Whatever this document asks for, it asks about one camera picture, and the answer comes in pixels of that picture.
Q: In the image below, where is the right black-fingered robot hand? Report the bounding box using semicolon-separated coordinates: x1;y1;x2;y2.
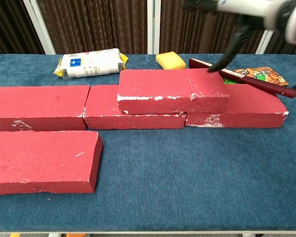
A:
182;0;272;73

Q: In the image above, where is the red foam brick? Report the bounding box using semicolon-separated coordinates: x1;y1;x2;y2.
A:
116;68;230;116
0;84;91;133
185;83;290;129
82;84;187;130
0;130;104;196

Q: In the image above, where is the brown pleated curtain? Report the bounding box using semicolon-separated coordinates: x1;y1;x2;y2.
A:
159;0;277;55
264;29;296;55
0;0;44;60
36;0;149;55

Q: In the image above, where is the orange green snack bag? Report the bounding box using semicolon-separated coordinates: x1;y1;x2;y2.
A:
221;66;290;87

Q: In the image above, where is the dark red folded fan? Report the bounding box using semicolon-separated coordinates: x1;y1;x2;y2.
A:
188;58;296;99

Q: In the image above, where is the yellow sponge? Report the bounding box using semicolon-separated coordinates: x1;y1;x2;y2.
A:
155;51;187;71

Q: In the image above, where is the yellow flat packet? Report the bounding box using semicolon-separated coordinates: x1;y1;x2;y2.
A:
53;52;129;80

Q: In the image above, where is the white tissue pack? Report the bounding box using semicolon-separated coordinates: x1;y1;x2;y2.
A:
57;48;127;79

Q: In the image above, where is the blue table cloth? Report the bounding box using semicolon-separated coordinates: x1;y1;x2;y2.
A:
0;53;296;233

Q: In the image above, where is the white partition post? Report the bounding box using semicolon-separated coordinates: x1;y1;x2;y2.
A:
146;0;162;55
22;0;56;55
255;29;274;55

